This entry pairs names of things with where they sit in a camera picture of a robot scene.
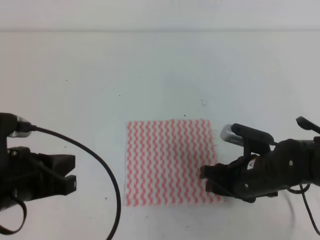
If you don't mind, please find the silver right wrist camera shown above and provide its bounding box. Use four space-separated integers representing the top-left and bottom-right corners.
219 123 275 157

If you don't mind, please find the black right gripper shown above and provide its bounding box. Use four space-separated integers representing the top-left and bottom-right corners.
199 153 279 203

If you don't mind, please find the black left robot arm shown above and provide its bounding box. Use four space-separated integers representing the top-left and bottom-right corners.
0 113 77 211

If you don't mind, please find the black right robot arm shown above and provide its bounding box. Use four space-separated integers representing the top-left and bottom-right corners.
199 123 320 203

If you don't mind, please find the black left camera cable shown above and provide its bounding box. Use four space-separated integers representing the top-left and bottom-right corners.
0 124 123 240

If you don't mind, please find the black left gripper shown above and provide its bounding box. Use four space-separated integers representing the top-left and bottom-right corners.
0 147 77 211

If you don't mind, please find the pink white wavy striped towel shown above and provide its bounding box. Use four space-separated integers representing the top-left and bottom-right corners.
123 119 224 207

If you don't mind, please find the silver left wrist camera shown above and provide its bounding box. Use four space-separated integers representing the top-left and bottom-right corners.
9 115 33 138

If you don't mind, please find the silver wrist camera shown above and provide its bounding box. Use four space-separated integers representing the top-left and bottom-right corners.
219 123 275 157
9 115 33 138

